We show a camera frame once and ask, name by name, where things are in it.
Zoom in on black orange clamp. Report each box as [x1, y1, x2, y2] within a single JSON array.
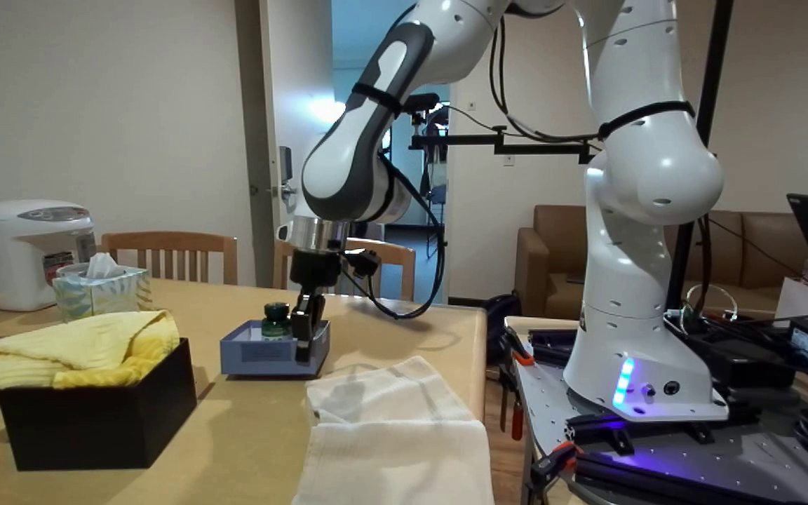
[[506, 396, 532, 443], [526, 434, 583, 492], [501, 325, 540, 373]]

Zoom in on black vertical pole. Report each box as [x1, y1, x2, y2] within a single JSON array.
[[666, 0, 739, 315]]

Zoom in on yellow cloth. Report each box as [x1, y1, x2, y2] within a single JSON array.
[[0, 308, 187, 398]]

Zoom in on patterned tissue box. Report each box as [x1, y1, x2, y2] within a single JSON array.
[[50, 249, 156, 322]]

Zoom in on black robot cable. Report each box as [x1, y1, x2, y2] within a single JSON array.
[[351, 12, 606, 322]]

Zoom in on grey-blue cardboard box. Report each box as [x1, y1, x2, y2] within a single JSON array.
[[219, 318, 335, 382]]

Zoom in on white folded cloth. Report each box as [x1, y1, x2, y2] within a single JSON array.
[[293, 353, 501, 505]]

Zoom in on black mounted camera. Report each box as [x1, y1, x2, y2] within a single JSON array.
[[417, 89, 454, 206]]

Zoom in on black aluminium rail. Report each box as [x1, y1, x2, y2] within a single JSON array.
[[567, 409, 736, 450]]

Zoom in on white electric water boiler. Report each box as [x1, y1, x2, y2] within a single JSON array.
[[0, 196, 98, 315]]

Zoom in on small dark bottle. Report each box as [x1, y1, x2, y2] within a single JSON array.
[[262, 301, 299, 340]]

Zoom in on metal breadboard plate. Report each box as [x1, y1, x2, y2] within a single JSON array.
[[515, 322, 808, 505]]

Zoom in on brown sofa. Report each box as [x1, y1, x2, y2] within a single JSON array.
[[515, 203, 808, 322]]

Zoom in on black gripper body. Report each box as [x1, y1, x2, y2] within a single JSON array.
[[288, 248, 349, 294]]

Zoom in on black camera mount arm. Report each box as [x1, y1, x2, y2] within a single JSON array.
[[410, 127, 606, 169]]

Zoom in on grey door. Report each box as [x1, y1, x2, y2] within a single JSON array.
[[262, 0, 337, 286]]

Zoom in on black power brick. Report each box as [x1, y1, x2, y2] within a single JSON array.
[[694, 328, 801, 394]]

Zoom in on black square box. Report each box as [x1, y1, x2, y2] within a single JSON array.
[[0, 338, 199, 474]]

